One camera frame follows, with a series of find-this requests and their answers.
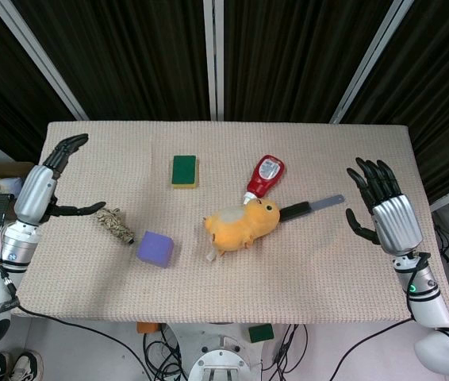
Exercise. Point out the orange object under table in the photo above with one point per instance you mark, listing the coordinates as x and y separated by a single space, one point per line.
147 328

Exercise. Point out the robot base column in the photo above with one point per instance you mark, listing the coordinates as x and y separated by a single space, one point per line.
220 359

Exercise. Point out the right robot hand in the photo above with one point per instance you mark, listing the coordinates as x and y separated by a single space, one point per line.
398 222

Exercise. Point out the green sponge under table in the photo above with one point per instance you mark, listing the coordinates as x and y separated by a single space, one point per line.
261 332

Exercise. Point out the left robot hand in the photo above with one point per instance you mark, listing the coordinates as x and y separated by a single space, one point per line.
36 189

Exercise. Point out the yellow plush toy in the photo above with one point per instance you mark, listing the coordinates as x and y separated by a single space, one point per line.
244 227

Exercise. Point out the red ketchup bottle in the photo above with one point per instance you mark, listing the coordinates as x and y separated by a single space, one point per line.
265 178

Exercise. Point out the green yellow sponge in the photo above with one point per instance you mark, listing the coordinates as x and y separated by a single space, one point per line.
184 171

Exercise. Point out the beige woven tablecloth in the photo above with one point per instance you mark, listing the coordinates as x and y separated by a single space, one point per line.
224 230

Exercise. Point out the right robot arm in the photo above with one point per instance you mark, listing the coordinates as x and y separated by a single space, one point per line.
434 309

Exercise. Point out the purple foam cube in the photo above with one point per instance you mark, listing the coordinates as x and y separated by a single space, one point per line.
155 249

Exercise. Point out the white aluminium frame post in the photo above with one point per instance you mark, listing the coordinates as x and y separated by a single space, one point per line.
213 59
44 59
371 61

